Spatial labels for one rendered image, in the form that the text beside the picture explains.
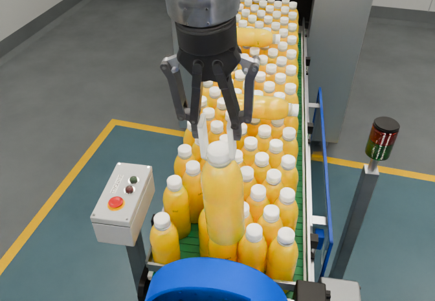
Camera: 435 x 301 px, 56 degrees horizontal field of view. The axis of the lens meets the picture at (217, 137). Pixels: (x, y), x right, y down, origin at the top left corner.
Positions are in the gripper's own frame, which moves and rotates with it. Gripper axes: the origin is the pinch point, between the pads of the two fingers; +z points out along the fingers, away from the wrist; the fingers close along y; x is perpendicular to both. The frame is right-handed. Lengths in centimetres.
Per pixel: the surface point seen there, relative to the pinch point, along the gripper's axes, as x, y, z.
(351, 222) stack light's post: 33, 31, 63
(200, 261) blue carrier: -7.4, -3.7, 24.1
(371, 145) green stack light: 35, 32, 32
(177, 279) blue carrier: -10.9, -7.6, 25.1
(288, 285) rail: 5, 13, 52
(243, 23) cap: 123, -11, 43
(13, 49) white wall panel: 267, -254, 144
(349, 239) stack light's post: 33, 32, 71
